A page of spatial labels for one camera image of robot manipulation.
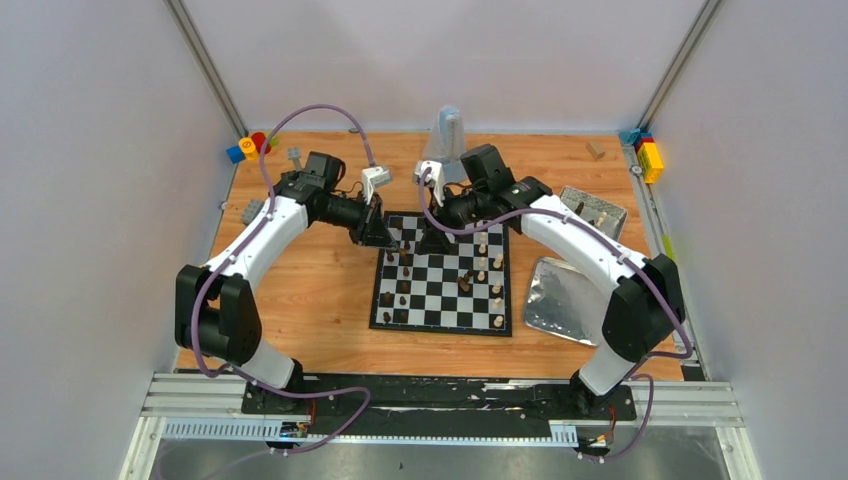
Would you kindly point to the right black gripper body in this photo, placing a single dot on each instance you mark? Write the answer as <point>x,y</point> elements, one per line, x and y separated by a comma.
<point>459,210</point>

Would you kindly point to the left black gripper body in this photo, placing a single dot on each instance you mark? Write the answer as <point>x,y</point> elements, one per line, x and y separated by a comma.
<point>365,221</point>

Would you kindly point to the black white chessboard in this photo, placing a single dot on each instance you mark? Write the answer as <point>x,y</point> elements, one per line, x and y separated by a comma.
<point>420,291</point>

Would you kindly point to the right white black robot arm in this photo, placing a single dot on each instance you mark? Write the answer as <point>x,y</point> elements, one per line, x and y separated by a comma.
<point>644,295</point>

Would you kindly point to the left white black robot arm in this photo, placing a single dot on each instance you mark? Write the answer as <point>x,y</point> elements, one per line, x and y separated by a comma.
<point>216,312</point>

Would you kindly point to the dark fallen chess piece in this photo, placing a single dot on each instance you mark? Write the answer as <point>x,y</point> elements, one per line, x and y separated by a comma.
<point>463,284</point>

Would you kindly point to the grey lego tower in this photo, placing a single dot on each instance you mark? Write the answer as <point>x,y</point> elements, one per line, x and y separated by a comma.
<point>294,155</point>

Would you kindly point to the blue grey lego brick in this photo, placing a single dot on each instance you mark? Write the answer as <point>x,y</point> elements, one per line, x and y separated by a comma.
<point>251,211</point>

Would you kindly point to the colourful toy blocks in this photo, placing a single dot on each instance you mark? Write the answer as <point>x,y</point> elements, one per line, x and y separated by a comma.
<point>249,148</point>

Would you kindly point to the silver metal tray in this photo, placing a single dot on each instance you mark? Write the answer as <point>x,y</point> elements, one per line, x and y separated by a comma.
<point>563,302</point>

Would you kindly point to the small wooden block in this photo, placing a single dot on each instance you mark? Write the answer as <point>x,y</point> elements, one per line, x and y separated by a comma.
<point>596,150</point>

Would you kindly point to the clear plastic container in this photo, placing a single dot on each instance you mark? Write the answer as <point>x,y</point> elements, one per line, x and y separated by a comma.
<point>606,216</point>

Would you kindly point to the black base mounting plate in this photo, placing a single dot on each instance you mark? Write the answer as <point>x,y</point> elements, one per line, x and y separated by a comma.
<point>396,405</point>

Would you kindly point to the stacked lego bricks right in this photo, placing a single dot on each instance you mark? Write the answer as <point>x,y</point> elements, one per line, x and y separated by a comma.
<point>647,153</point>

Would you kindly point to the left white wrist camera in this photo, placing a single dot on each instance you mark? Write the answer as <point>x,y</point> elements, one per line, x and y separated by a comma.
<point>372,178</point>

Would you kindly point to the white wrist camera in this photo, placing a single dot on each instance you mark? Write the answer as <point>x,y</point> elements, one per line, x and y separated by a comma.
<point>429,175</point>
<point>372,178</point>

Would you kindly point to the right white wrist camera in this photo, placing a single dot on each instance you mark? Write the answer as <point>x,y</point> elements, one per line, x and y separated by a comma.
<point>429,175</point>

